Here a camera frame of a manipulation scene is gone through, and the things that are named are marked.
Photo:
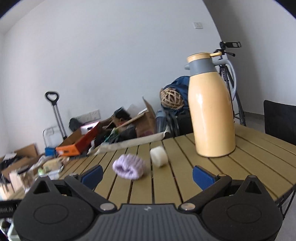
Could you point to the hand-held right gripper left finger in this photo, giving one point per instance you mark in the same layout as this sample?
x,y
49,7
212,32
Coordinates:
x,y
92,177

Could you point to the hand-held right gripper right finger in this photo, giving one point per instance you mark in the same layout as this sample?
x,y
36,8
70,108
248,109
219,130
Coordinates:
x,y
203,177

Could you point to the lilac fluffy headband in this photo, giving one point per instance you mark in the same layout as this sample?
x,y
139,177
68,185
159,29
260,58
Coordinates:
x,y
128,166

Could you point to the orange cardboard box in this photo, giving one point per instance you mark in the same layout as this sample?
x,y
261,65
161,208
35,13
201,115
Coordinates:
x,y
74,148

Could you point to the open cardboard box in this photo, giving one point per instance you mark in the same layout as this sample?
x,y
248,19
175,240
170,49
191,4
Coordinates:
x,y
11,171
27,150

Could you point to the white round roll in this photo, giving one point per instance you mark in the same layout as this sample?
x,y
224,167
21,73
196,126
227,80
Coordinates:
x,y
159,157

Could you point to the blue box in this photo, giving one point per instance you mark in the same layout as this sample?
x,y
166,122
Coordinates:
x,y
50,151

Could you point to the tan folding slatted table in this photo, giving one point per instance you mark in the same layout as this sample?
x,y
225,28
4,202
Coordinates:
x,y
249,150

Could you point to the black pouch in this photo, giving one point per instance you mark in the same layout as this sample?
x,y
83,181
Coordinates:
x,y
75,124

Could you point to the black luggage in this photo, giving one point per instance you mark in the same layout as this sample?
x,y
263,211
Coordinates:
x,y
182,122

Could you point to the yellow thermos jug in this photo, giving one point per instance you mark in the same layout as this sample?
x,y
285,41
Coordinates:
x,y
212,115

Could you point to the blue grey water bottle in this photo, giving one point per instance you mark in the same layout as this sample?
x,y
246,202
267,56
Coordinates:
x,y
160,121

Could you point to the brown cardboard box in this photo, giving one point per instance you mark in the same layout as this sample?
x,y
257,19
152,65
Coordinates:
x,y
145,122

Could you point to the wicker ball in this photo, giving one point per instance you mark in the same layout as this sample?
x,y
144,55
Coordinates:
x,y
172,98

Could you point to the black folding camp chair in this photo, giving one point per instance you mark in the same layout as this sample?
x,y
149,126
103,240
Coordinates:
x,y
279,120

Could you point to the dark blue bag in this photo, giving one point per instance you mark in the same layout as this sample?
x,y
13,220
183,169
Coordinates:
x,y
180,82

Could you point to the white wall socket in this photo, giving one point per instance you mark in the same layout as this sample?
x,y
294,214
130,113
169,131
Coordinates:
x,y
87,116
96,114
80,118

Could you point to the metal tube frame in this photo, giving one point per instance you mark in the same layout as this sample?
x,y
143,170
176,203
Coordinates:
x,y
44,136

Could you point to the black camera tripod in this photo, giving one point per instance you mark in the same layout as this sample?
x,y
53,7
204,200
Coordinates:
x,y
229,44

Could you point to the white light switch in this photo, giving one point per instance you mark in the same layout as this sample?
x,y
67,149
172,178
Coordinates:
x,y
198,25

